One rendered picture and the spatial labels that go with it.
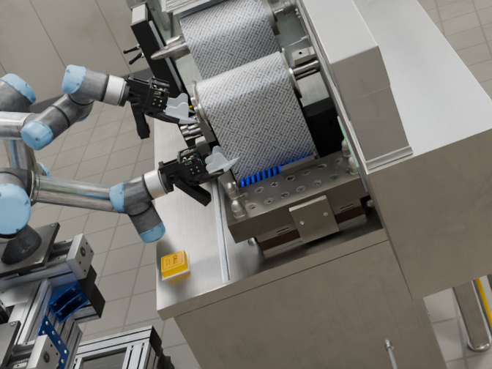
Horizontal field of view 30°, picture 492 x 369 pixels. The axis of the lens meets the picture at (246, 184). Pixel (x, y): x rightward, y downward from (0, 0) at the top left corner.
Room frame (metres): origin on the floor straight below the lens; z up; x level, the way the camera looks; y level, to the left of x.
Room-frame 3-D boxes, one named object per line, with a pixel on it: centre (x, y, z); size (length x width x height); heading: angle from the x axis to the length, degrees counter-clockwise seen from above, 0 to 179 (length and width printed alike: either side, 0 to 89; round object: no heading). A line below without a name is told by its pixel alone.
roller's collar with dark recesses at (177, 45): (2.50, 0.01, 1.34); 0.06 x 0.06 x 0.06; 83
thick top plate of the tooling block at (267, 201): (2.05, -0.12, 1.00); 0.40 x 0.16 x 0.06; 83
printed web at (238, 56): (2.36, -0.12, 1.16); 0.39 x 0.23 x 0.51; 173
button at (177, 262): (2.12, 0.27, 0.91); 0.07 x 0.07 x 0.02; 83
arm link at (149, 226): (2.24, 0.30, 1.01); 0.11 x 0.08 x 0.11; 9
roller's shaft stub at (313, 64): (2.21, -0.27, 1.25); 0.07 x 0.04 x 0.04; 83
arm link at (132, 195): (2.22, 0.30, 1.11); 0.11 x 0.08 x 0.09; 83
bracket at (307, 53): (2.21, -0.28, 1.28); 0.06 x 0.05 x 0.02; 83
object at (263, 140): (2.17, -0.10, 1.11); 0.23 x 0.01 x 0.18; 83
